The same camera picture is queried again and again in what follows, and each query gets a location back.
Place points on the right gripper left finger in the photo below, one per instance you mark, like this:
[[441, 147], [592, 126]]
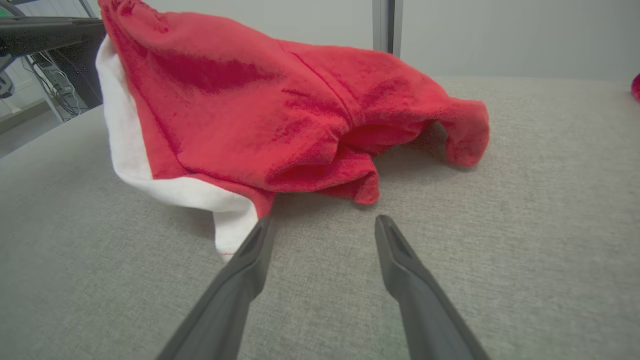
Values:
[[230, 295]]

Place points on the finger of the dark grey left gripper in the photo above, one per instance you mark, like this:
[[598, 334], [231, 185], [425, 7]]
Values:
[[45, 34]]

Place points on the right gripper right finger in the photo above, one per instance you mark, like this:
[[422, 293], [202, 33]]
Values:
[[420, 300]]

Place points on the red white basketball jersey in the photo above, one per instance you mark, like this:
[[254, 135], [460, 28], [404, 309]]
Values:
[[250, 110]]

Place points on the black computer tower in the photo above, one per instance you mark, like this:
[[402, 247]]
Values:
[[82, 75]]

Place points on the small red cloth item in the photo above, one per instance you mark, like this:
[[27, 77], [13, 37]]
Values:
[[636, 87]]

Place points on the grey metal post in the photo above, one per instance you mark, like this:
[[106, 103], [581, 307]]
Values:
[[387, 25]]

